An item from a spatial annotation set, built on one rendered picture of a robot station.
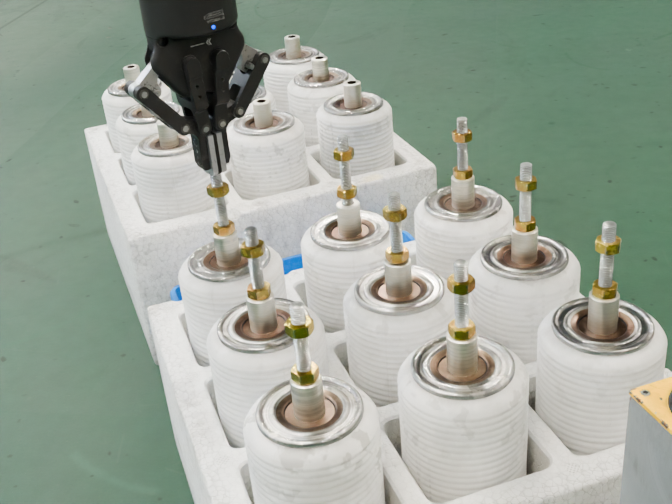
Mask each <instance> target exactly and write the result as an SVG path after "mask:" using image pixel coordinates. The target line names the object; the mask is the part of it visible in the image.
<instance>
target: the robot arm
mask: <svg viewBox="0 0 672 504"><path fill-rule="evenodd" d="M139 5H140V11H141V16H142V22H143V27H144V31H145V35H146V38H147V48H146V52H145V56H144V60H145V64H146V68H145V69H144V70H143V71H142V73H141V74H140V75H139V77H138V78H137V79H136V80H135V81H134V80H129V81H127V82H126V83H125V85H124V91H125V92H126V93H127V94H128V95H129V96H130V97H131V98H133V99H134V100H135V101H136V102H138V103H139V104H140V105H141V106H143V107H144V108H145V109H146V110H147V111H149V112H150V113H151V114H152V115H154V116H155V117H156V118H157V119H159V120H160V121H161V122H162V123H163V124H165V125H166V126H167V127H169V128H170V129H173V130H175V131H176V132H178V133H179V134H181V135H183V136H185V135H188V134H190V135H191V141H192V147H193V153H194V159H195V162H196V164H197V165H198V166H199V167H200V168H202V169H203V170H204V171H205V172H206V173H208V174H210V175H211V176H214V175H217V174H220V173H223V172H225V171H227V166H226V164H227V163H229V161H230V151H229V143H228V136H227V127H228V124H229V123H230V122H231V121H232V120H233V119H235V118H242V117H243V116H244V115H245V113H246V111H247V109H248V107H249V105H250V103H251V100H252V98H253V96H254V94H255V92H256V90H257V88H258V86H259V84H260V81H261V79H262V77H263V75H264V73H265V71H266V69H267V67H268V65H269V62H270V56H269V54H268V53H266V52H263V51H260V50H258V49H255V48H253V47H250V46H248V45H247V44H245V40H244V36H243V34H242V33H241V31H240V30H239V28H238V25H237V18H238V12H237V5H236V0H139ZM236 66H237V68H236V70H235V72H234V75H233V77H232V79H231V81H230V83H229V80H230V78H231V76H232V74H233V71H234V69H235V67H236ZM158 78H159V79H160V80H161V81H162V82H163V83H164V84H165V85H166V86H167V87H169V88H170V89H171V90H172V91H173V92H174V93H175V94H176V97H177V101H178V103H179V104H180V105H181V107H182V111H183V115H184V116H181V115H180V114H178V113H177V112H176V111H175V110H174V109H172V108H171V107H170V106H169V105H168V104H166V103H165V102H164V101H163V100H162V99H160V98H159V97H160V96H161V92H162V90H161V87H160V86H159V85H158V82H157V79H158Z"/></svg>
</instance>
